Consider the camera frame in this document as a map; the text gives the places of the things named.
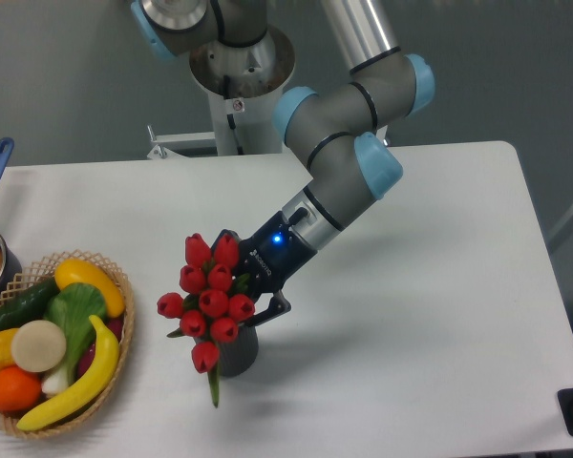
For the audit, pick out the yellow squash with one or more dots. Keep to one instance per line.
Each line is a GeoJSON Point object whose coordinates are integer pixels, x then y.
{"type": "Point", "coordinates": [73, 270]}

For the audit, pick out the dark red vegetable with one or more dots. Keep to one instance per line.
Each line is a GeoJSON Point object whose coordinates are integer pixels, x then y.
{"type": "Point", "coordinates": [116, 326]}

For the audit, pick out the yellow banana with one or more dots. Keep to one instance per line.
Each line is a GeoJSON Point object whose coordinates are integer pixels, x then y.
{"type": "Point", "coordinates": [84, 390]}

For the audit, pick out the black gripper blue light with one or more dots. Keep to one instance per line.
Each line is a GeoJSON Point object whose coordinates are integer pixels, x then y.
{"type": "Point", "coordinates": [270, 256]}

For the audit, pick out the dark green cucumber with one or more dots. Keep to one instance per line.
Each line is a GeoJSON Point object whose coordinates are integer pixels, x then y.
{"type": "Point", "coordinates": [29, 305]}

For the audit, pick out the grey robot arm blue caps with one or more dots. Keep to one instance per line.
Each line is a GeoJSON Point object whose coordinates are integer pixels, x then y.
{"type": "Point", "coordinates": [244, 65]}

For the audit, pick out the green bok choy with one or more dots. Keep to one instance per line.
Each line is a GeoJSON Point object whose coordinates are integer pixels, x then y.
{"type": "Point", "coordinates": [70, 311]}

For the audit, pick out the orange fruit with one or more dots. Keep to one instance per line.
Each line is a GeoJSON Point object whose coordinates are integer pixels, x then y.
{"type": "Point", "coordinates": [19, 389]}

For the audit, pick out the grey ribbed vase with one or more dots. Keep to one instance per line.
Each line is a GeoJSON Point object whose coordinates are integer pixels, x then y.
{"type": "Point", "coordinates": [231, 358]}

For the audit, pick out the red tulip bouquet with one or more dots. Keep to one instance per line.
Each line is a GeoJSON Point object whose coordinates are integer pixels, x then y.
{"type": "Point", "coordinates": [216, 299]}

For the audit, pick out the beige round disc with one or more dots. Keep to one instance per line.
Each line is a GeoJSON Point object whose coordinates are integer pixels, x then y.
{"type": "Point", "coordinates": [38, 346]}

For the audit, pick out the woven wicker basket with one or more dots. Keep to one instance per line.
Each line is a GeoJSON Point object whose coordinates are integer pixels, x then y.
{"type": "Point", "coordinates": [40, 270]}

